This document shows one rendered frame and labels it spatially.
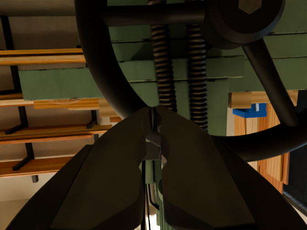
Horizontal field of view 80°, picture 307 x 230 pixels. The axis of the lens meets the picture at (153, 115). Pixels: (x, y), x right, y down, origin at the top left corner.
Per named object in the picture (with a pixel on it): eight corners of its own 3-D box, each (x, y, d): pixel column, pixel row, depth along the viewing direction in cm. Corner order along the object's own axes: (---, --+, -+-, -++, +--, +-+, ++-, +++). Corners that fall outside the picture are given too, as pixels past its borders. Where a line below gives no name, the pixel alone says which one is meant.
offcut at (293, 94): (286, 87, 40) (285, 103, 41) (272, 88, 40) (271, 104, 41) (299, 88, 37) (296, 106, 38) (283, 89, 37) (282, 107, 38)
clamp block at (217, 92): (232, 77, 25) (230, 140, 27) (207, 77, 39) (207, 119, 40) (125, 82, 26) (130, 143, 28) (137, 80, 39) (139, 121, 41)
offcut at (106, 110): (118, 96, 38) (119, 116, 39) (119, 95, 41) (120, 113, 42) (97, 97, 37) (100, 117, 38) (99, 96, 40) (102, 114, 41)
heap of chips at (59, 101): (72, 97, 39) (73, 106, 40) (89, 93, 49) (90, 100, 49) (40, 99, 39) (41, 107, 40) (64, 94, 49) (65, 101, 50)
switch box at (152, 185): (154, 175, 87) (156, 205, 90) (155, 165, 97) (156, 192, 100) (141, 175, 87) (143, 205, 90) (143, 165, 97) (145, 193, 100)
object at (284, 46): (311, 33, 33) (309, 56, 33) (252, 49, 53) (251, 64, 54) (88, 44, 34) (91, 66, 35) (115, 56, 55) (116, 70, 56)
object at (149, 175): (152, 149, 74) (154, 184, 77) (153, 142, 82) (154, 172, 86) (131, 150, 74) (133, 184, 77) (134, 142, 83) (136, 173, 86)
